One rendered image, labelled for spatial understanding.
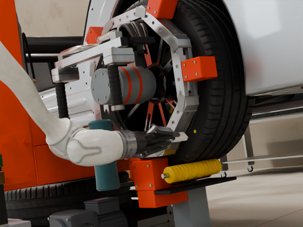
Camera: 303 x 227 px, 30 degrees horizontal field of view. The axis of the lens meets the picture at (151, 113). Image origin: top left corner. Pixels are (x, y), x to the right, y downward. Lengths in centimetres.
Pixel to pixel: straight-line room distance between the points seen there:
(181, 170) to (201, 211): 26
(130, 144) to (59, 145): 22
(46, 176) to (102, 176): 34
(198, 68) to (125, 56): 24
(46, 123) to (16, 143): 56
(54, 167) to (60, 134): 62
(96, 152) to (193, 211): 63
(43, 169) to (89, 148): 72
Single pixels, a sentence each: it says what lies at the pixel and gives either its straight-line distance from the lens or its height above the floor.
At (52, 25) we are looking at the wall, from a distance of 1208.
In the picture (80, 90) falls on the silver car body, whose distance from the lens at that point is 268.
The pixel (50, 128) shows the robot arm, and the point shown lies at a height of 72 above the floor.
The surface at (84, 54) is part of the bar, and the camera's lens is 197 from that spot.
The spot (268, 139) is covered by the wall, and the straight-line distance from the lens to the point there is 854.
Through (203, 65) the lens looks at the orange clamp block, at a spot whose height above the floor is 85.
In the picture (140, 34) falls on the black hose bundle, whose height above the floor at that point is 99.
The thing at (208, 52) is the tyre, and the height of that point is 90.
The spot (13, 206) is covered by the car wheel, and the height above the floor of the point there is 43.
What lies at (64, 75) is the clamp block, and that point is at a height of 92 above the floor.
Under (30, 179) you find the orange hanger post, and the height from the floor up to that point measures 55.
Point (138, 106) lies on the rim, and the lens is 221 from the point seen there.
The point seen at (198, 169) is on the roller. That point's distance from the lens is 203.
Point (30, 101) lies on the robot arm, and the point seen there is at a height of 79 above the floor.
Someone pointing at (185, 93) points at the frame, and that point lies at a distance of 185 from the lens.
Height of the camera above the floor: 64
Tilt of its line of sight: 3 degrees up
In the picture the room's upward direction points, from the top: 8 degrees counter-clockwise
